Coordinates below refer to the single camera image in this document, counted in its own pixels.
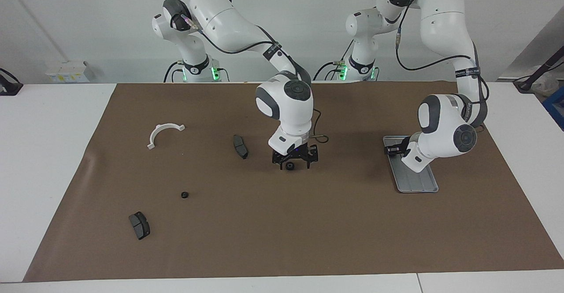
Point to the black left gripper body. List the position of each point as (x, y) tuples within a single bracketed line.
[(405, 143)]

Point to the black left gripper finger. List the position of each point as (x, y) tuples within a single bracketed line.
[(393, 150)]

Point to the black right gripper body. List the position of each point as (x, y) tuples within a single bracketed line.
[(297, 151)]

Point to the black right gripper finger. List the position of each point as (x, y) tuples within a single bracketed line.
[(280, 157), (312, 154)]

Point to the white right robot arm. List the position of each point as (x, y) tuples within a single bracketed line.
[(229, 15)]

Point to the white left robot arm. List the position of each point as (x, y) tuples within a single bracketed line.
[(445, 20)]

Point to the silver metal tray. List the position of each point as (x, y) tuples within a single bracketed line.
[(418, 183)]

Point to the long dark grey brake pad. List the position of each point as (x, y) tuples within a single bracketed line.
[(240, 146)]

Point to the brown paper table mat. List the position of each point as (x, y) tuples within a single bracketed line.
[(282, 231)]

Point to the black tripod leg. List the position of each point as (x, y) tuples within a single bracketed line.
[(535, 76)]

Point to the blue crate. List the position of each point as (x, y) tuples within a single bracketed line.
[(556, 105)]

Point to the short dark grey brake pad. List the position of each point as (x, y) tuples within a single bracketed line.
[(140, 226)]

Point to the black stand base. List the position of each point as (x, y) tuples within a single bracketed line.
[(9, 87)]

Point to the white curved plastic bracket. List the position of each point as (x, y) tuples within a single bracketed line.
[(155, 132)]

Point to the white wall socket box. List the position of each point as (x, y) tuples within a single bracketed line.
[(66, 72)]

